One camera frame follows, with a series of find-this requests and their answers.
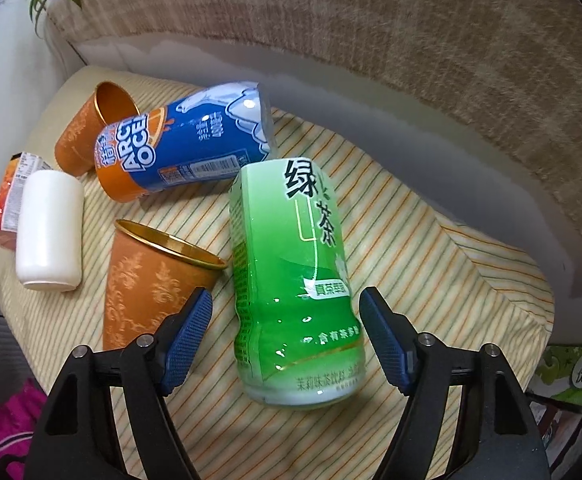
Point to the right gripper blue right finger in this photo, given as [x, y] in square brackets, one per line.
[495, 437]

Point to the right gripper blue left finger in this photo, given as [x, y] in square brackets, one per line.
[76, 436]

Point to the green tea bottle cup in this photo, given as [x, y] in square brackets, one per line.
[299, 343]

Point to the orange patterned cup near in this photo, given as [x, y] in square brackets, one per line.
[151, 276]

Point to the orange patterned cup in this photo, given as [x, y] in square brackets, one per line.
[151, 276]
[109, 103]

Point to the white plastic cup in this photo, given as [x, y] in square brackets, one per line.
[48, 254]

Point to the red orange juice bottle cup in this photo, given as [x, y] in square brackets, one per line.
[19, 168]

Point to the orange patterned cup far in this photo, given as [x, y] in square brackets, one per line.
[109, 103]

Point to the blue orange soda bottle cup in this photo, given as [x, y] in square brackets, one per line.
[207, 136]

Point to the pink fabric item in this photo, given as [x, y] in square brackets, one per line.
[18, 418]

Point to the green white paper bag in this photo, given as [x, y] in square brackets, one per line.
[558, 375]

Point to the striped yellow cushion cover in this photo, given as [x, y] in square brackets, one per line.
[463, 286]

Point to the beige plaid windowsill cloth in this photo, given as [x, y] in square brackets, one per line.
[511, 69]

